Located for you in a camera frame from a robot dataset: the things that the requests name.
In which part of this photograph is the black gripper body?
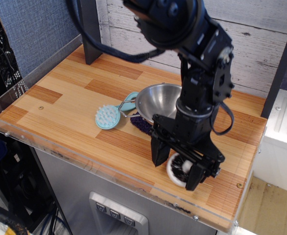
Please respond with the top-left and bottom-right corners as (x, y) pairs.
(152, 105), (225, 177)

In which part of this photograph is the dark left post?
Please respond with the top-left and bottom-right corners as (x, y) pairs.
(77, 0), (102, 65)

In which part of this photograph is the white aluminium block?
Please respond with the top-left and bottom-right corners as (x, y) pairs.
(253, 90), (287, 190)

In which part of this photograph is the dark post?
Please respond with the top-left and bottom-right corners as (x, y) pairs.
(261, 42), (287, 118)
(77, 0), (102, 65)

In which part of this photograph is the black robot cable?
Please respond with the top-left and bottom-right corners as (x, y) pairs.
(66, 0), (234, 136)

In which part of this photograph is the steel bowl with handles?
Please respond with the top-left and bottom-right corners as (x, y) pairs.
(118, 83), (182, 124)

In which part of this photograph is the black plastic crate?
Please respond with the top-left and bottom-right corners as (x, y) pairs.
(0, 28), (22, 89)

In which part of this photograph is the dark right post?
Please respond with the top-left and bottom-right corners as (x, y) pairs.
(261, 42), (287, 118)

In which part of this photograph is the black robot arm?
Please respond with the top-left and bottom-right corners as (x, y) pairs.
(124, 0), (234, 190)

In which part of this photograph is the purple folded cloth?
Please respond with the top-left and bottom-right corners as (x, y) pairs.
(130, 117), (153, 137)

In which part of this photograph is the teal scrub brush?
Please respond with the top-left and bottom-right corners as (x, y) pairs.
(95, 92), (139, 130)

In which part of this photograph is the silver button panel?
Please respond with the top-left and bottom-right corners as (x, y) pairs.
(89, 191), (150, 235)

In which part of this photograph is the black and white round brush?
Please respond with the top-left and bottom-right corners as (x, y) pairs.
(167, 153), (193, 188)

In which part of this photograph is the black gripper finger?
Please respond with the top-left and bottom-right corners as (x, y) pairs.
(151, 136), (170, 167)
(185, 162), (210, 191)

